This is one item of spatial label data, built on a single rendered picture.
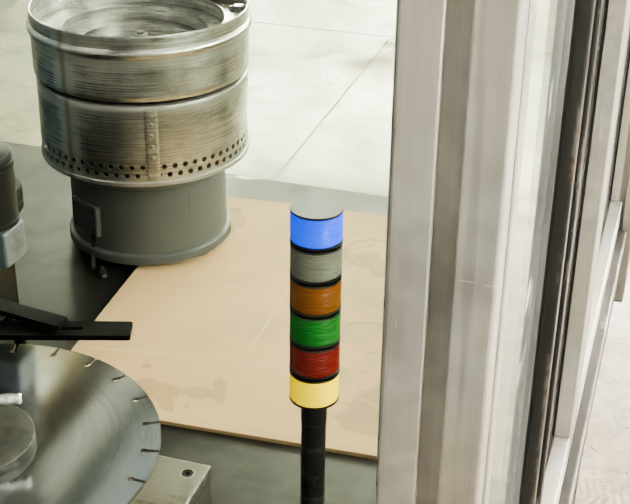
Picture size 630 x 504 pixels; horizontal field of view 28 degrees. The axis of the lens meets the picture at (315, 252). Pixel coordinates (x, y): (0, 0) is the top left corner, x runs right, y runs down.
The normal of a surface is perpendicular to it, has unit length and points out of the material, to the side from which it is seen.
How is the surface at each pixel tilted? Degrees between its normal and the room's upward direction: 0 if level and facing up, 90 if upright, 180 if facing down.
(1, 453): 5
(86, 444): 0
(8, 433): 5
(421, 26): 90
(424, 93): 90
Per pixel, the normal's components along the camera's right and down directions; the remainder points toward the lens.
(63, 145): -0.66, 0.35
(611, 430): 0.01, -0.88
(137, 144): 0.07, 0.47
